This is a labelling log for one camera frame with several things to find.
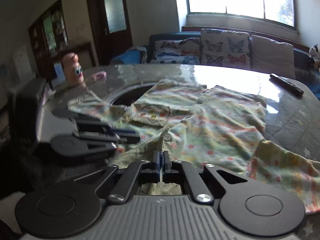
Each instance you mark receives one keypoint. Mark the black white plush cow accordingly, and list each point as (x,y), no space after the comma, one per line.
(314,56)

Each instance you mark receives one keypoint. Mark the dark wooden cabinet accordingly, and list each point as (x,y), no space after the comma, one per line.
(50,42)

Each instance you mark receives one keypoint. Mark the lying butterfly print cushion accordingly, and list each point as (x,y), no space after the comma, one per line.
(186,51)

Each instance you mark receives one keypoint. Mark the black remote control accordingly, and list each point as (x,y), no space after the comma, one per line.
(287,85)

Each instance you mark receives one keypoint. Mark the colourful patterned child's shirt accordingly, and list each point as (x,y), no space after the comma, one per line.
(207,126)

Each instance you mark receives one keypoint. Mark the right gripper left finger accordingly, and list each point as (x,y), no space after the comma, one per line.
(136,174)

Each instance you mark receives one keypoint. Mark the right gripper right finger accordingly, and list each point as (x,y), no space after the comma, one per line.
(186,175)

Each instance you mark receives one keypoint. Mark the plain beige cushion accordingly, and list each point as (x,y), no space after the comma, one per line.
(272,57)

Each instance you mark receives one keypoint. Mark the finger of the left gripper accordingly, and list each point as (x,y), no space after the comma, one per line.
(87,123)
(100,141)

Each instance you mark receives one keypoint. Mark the upright butterfly print cushion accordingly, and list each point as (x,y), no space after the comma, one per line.
(224,48)

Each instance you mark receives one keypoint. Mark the pink cartoon water bottle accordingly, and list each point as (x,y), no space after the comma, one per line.
(72,69)

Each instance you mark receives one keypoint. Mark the dark wooden door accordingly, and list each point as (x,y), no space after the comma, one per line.
(110,27)

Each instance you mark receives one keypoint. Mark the small pink toy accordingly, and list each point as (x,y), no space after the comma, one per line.
(99,76)

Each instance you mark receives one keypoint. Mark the blue sofa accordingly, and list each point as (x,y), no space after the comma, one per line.
(304,70)

